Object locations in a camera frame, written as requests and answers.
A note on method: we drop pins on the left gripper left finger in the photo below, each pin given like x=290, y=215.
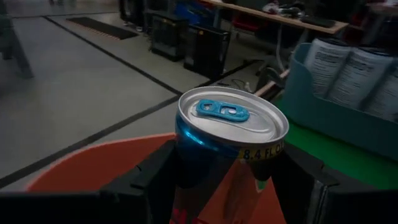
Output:
x=155, y=174

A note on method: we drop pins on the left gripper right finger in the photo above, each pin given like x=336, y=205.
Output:
x=298, y=180

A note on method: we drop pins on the orange plastic bin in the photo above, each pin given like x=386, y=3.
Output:
x=93, y=165

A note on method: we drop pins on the blue silver Red Bull can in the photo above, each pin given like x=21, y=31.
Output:
x=230, y=124

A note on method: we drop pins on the white Celsius drink can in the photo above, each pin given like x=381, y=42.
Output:
x=357, y=77
x=326, y=65
x=385, y=93

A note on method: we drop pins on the teal plastic bin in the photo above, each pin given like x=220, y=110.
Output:
x=326, y=124

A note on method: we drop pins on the black computer tower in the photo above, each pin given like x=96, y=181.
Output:
x=169, y=35
x=206, y=49

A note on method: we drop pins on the black floor mat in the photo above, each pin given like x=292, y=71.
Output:
x=102, y=28

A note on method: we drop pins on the wooden workbench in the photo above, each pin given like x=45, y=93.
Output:
x=295, y=21

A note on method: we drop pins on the red box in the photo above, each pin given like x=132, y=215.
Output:
x=245, y=21

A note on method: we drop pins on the blue storage crate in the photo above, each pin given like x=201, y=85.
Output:
x=192, y=11

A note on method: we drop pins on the dark table leg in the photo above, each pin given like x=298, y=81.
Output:
x=15, y=46

